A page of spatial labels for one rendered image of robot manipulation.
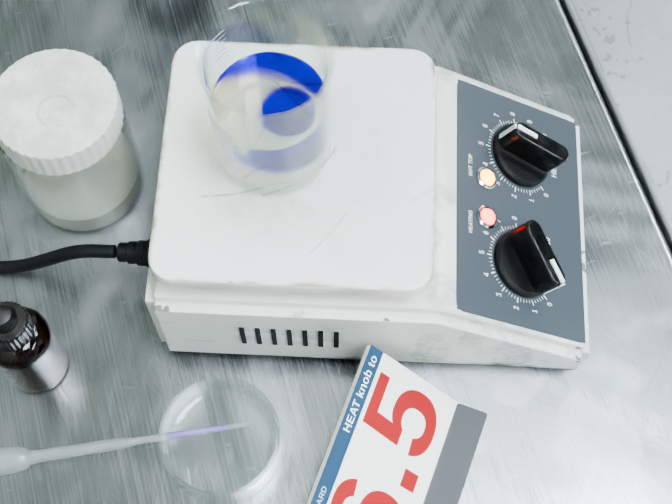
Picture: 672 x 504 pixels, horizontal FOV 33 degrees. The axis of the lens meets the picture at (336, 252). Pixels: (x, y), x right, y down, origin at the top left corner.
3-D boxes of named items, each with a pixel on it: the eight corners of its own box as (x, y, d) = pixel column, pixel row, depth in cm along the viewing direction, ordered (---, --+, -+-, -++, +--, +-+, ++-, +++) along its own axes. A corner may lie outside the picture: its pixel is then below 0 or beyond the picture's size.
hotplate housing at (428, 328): (569, 140, 60) (602, 54, 52) (580, 379, 54) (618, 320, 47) (149, 123, 60) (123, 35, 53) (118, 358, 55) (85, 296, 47)
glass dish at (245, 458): (209, 369, 55) (204, 354, 53) (304, 429, 53) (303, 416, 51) (140, 464, 53) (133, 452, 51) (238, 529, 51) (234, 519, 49)
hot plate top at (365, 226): (436, 58, 52) (437, 47, 52) (433, 300, 47) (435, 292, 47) (177, 48, 53) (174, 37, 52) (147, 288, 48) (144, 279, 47)
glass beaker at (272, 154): (302, 225, 48) (296, 129, 41) (190, 176, 49) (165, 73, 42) (361, 115, 51) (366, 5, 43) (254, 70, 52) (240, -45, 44)
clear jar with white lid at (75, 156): (163, 151, 59) (139, 66, 52) (118, 250, 57) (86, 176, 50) (58, 119, 60) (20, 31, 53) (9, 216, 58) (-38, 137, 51)
